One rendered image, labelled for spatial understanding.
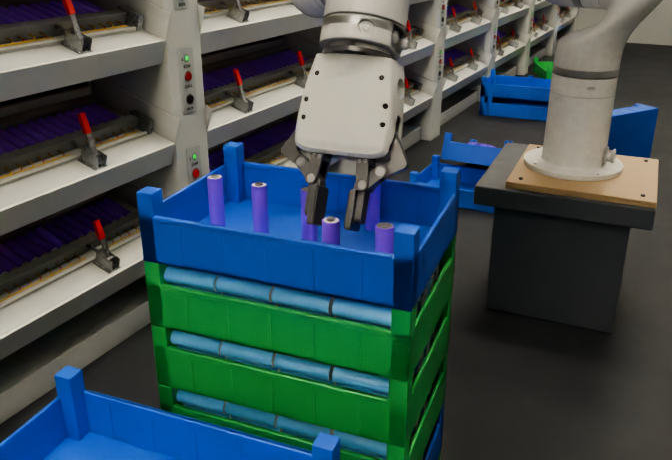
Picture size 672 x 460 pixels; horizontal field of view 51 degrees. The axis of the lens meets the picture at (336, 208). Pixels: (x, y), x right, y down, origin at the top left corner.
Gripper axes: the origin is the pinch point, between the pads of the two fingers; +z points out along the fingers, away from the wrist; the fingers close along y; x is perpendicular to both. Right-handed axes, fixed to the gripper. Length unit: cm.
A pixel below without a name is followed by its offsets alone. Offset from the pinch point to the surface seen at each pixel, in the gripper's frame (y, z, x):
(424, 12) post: 39, -77, -169
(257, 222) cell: 11.3, 2.7, -6.0
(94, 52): 53, -20, -24
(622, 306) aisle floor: -33, 9, -93
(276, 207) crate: 13.5, 0.6, -15.5
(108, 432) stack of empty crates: 19.6, 26.5, 3.8
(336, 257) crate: -1.8, 4.7, 2.8
